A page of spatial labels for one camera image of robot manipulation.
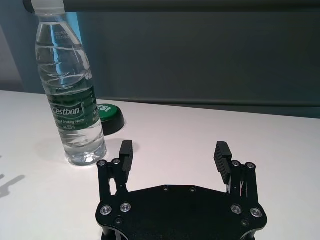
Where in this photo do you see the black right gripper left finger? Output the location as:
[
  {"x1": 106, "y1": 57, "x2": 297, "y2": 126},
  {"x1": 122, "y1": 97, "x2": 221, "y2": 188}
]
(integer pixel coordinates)
[{"x1": 97, "y1": 140, "x2": 135, "y2": 201}]

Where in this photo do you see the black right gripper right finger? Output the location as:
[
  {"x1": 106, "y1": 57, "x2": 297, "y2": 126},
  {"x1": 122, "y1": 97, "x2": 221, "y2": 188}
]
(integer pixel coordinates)
[{"x1": 213, "y1": 141, "x2": 258, "y2": 201}]

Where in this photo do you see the clear Cestbon water bottle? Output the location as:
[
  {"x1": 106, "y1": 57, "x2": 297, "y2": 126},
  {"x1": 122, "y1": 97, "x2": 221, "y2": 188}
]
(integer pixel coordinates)
[{"x1": 31, "y1": 0, "x2": 108, "y2": 167}]

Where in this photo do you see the green button on black base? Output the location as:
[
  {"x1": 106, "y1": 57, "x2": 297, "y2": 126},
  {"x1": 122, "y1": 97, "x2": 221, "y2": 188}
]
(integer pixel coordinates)
[{"x1": 96, "y1": 103, "x2": 125, "y2": 136}]

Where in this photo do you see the grey horizontal rail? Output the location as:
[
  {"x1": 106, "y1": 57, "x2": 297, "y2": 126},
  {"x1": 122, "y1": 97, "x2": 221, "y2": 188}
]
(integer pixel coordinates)
[{"x1": 22, "y1": 0, "x2": 320, "y2": 13}]

